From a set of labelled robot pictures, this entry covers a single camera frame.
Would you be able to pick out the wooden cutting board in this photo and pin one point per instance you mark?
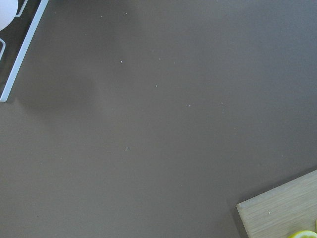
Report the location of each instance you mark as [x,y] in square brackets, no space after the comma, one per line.
[282,211]

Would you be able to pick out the lemon slice near board edge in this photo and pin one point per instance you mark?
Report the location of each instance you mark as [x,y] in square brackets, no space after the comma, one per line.
[304,234]

